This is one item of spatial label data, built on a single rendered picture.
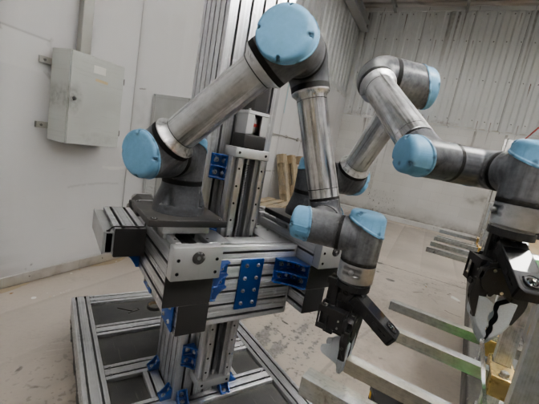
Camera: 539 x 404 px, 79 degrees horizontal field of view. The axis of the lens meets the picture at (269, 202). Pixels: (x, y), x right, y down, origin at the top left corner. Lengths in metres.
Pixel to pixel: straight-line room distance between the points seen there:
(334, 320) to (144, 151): 0.56
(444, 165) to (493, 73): 8.32
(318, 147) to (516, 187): 0.39
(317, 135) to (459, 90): 8.11
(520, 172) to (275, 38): 0.49
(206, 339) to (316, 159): 0.83
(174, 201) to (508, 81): 8.48
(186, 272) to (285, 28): 0.60
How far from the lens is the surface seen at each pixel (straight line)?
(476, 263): 0.72
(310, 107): 0.82
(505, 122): 8.82
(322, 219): 0.69
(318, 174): 0.80
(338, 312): 0.73
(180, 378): 1.50
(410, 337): 1.01
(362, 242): 0.68
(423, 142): 0.66
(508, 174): 0.69
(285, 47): 0.69
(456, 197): 8.66
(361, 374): 0.80
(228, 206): 1.14
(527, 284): 0.63
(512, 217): 0.68
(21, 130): 2.70
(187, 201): 0.95
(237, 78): 0.74
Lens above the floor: 1.28
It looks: 10 degrees down
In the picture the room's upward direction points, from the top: 10 degrees clockwise
